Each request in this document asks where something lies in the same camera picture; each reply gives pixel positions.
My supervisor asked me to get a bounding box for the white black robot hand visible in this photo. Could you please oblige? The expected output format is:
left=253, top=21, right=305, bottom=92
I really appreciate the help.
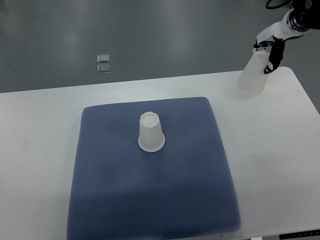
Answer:
left=252, top=12, right=293, bottom=75

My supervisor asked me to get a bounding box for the white paper cup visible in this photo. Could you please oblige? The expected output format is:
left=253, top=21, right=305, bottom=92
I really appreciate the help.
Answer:
left=138, top=111, right=165, bottom=153
left=235, top=51, right=269, bottom=95

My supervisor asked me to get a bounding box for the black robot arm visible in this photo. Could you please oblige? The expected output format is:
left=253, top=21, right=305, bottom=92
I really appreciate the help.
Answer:
left=253, top=0, right=320, bottom=75

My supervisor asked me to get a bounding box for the white paper cup on cushion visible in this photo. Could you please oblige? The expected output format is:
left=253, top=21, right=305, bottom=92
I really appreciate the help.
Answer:
left=138, top=111, right=165, bottom=153

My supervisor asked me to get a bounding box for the upper metal floor plate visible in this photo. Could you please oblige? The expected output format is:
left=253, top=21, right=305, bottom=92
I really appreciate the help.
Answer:
left=97, top=53, right=111, bottom=63

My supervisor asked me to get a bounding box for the metal floor plate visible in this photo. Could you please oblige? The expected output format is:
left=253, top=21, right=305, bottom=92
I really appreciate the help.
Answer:
left=97, top=53, right=111, bottom=63
left=97, top=63, right=111, bottom=74

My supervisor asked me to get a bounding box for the blue mesh cushion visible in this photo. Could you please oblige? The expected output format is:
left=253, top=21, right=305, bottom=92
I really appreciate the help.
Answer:
left=66, top=97, right=241, bottom=240

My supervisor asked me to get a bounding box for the lower metal floor plate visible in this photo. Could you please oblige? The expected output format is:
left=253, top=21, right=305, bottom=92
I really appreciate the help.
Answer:
left=97, top=63, right=111, bottom=74

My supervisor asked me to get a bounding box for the black table edge strip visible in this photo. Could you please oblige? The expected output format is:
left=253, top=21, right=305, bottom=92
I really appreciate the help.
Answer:
left=279, top=229, right=320, bottom=240

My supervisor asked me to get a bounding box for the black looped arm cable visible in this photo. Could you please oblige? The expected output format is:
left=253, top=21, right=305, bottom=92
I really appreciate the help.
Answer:
left=265, top=0, right=293, bottom=10

